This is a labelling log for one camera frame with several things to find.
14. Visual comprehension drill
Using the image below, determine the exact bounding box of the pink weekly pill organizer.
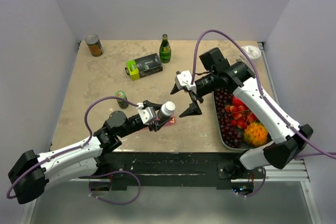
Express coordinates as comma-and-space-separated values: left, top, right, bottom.
141, 116, 176, 131

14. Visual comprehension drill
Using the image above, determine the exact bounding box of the grey pill bottle white cap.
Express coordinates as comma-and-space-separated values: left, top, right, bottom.
158, 101, 176, 120

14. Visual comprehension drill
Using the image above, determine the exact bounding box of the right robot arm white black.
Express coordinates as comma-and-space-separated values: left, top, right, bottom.
171, 48, 313, 178

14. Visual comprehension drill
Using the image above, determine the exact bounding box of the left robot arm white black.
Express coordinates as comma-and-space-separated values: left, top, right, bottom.
6, 100, 176, 205

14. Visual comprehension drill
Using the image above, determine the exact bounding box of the green lid small jar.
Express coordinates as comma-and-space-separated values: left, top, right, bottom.
115, 90, 129, 109

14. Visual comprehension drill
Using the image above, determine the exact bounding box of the red round fruit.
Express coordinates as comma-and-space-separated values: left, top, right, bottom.
232, 96, 248, 109

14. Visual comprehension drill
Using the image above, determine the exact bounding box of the green black product box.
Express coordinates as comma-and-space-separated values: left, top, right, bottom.
125, 53, 163, 80

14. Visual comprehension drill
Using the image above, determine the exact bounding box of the green glass bottle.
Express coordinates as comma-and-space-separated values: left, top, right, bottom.
159, 34, 171, 63

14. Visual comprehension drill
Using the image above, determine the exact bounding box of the red grape bunch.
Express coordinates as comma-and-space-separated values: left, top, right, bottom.
214, 89, 242, 148

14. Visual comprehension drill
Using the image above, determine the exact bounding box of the grey fruit tray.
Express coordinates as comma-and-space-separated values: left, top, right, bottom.
213, 88, 271, 151

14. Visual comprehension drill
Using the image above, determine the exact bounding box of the red apples cluster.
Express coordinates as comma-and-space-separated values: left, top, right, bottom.
224, 105, 257, 129

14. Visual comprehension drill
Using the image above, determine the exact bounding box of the white paper bag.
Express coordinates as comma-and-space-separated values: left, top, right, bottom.
242, 45, 262, 60

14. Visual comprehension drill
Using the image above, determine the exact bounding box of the yellow orange dragon fruit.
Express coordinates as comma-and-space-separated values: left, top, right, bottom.
244, 122, 268, 147

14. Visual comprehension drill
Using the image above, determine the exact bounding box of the tin can fruit label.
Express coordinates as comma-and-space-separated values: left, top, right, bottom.
85, 34, 104, 57

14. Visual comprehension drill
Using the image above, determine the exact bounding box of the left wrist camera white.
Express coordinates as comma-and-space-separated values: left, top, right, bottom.
137, 103, 158, 125

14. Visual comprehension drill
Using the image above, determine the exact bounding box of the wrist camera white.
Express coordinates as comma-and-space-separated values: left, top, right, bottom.
137, 103, 158, 125
175, 70, 196, 93

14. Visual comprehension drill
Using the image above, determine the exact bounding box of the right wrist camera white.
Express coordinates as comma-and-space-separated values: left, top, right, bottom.
175, 70, 196, 93

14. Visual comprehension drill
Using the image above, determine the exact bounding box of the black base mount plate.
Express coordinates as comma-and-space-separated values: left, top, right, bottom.
94, 152, 264, 190

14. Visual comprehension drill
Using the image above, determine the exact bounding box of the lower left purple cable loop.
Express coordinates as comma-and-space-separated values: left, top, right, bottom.
88, 169, 142, 205

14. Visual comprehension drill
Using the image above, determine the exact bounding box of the purple cable loop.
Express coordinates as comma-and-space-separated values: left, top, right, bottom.
236, 167, 267, 198
88, 169, 142, 205

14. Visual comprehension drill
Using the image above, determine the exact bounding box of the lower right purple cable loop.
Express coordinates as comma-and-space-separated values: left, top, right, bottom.
236, 167, 267, 198

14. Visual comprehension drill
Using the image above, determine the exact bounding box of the aluminium frame rail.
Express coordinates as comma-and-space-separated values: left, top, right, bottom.
69, 158, 310, 183

